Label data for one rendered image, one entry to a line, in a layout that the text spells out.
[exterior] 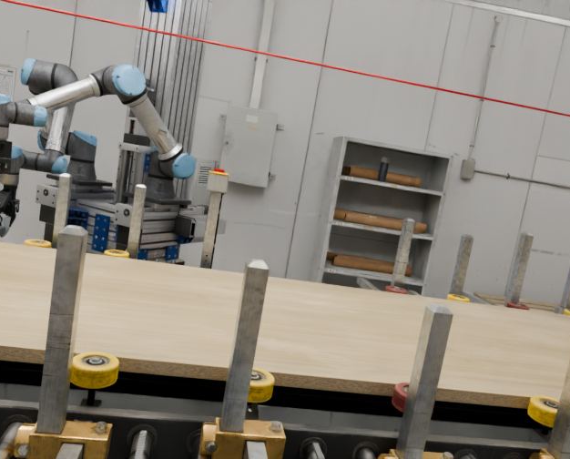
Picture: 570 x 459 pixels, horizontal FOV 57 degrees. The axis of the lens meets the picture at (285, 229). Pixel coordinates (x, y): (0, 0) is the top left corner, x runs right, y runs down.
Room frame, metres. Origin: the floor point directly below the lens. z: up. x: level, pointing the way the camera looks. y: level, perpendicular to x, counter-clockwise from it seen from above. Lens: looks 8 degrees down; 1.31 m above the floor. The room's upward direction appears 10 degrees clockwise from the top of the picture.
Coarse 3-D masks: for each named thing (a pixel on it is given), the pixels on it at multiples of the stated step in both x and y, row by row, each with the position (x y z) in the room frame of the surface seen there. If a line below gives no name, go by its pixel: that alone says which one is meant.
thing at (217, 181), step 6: (210, 174) 1.85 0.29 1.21; (216, 174) 1.85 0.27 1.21; (222, 174) 1.86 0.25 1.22; (228, 174) 1.86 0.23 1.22; (210, 180) 1.85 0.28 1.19; (216, 180) 1.85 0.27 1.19; (222, 180) 1.86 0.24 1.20; (228, 180) 1.86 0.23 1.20; (210, 186) 1.85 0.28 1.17; (216, 186) 1.85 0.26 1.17; (222, 186) 1.86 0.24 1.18; (222, 192) 1.86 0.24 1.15
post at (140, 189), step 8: (136, 192) 1.82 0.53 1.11; (144, 192) 1.83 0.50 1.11; (136, 200) 1.82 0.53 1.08; (144, 200) 1.84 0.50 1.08; (136, 208) 1.82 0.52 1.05; (136, 216) 1.83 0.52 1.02; (136, 224) 1.83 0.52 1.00; (136, 232) 1.83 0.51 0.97; (128, 240) 1.82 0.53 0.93; (136, 240) 1.83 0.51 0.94; (128, 248) 1.82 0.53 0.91; (136, 248) 1.83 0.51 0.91; (128, 256) 1.82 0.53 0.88; (136, 256) 1.83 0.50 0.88
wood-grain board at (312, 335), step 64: (0, 256) 1.47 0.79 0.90; (0, 320) 1.00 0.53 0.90; (128, 320) 1.13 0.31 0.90; (192, 320) 1.20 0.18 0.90; (320, 320) 1.37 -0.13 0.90; (384, 320) 1.48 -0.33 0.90; (512, 320) 1.75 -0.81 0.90; (320, 384) 0.99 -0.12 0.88; (384, 384) 1.02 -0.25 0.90; (448, 384) 1.06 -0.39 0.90; (512, 384) 1.13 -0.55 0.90
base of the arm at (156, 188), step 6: (150, 174) 2.40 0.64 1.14; (150, 180) 2.39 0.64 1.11; (156, 180) 2.38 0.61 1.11; (162, 180) 2.39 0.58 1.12; (168, 180) 2.41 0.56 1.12; (150, 186) 2.38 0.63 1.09; (156, 186) 2.38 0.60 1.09; (162, 186) 2.39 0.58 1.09; (168, 186) 2.41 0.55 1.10; (150, 192) 2.37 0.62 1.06; (156, 192) 2.37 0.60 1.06; (162, 192) 2.39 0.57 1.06; (168, 192) 2.40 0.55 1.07; (174, 192) 2.44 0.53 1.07; (162, 198) 2.38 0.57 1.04; (168, 198) 2.40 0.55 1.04; (174, 198) 2.44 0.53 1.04
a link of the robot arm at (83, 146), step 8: (72, 136) 2.60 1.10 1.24; (80, 136) 2.59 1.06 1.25; (88, 136) 2.60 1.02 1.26; (72, 144) 2.58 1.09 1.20; (80, 144) 2.59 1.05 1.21; (88, 144) 2.60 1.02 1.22; (96, 144) 2.65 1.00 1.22; (72, 152) 2.60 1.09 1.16; (80, 152) 2.59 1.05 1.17; (88, 152) 2.61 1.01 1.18
